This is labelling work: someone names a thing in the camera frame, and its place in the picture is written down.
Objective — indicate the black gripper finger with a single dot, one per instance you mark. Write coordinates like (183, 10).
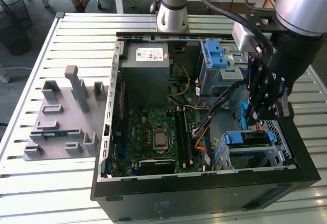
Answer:
(259, 86)
(270, 111)

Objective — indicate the hard disk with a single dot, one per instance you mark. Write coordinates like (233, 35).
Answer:
(233, 138)

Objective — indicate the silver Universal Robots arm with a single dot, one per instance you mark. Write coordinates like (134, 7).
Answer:
(171, 17)

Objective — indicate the metal disk bay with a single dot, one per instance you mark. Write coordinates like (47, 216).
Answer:
(224, 166)

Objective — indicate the metal optical drive cage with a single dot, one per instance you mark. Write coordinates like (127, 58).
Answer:
(224, 78)

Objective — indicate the blue plastic drive latch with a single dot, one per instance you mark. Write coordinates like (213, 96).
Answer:
(215, 52)

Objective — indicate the black RAM slot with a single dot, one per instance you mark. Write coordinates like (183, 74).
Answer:
(181, 137)
(188, 137)

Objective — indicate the CPU socket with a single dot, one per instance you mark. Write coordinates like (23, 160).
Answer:
(161, 129)

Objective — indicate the silver CPU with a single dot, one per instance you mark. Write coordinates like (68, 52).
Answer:
(160, 138)

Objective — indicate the grey power supply unit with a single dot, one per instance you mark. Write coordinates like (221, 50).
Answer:
(143, 86)

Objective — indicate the black graphics card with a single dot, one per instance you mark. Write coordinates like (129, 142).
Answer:
(157, 166)

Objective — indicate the black open PC case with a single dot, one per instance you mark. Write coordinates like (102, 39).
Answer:
(178, 198)

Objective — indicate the green motherboard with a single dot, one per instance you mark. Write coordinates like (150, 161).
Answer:
(139, 137)

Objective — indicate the black chair leg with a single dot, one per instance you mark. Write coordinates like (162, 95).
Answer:
(99, 4)

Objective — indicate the grey parts rack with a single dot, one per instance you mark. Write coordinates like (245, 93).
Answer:
(71, 121)

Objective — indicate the seated person legs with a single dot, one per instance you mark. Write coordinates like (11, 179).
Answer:
(80, 4)

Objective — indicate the RAM stick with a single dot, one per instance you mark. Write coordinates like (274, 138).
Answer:
(55, 134)

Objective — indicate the black mesh waste basket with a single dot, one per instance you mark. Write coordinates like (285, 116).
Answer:
(15, 29)

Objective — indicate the grey stand foot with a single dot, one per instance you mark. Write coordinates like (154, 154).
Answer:
(3, 77)

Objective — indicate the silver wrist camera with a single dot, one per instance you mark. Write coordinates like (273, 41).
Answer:
(242, 38)

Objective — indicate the black camera mounting bracket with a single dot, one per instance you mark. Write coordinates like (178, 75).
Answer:
(255, 19)

